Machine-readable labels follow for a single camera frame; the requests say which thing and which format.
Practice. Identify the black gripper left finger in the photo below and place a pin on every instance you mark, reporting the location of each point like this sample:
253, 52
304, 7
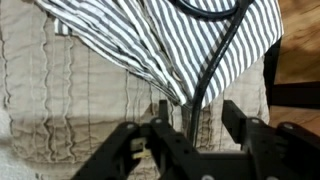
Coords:
150, 153

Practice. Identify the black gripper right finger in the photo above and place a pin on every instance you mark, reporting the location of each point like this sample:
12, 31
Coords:
283, 153

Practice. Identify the grey white striped cloth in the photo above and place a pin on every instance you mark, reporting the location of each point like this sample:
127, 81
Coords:
173, 43

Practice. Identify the black metal frame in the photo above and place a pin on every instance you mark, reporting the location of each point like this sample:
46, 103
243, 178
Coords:
293, 95

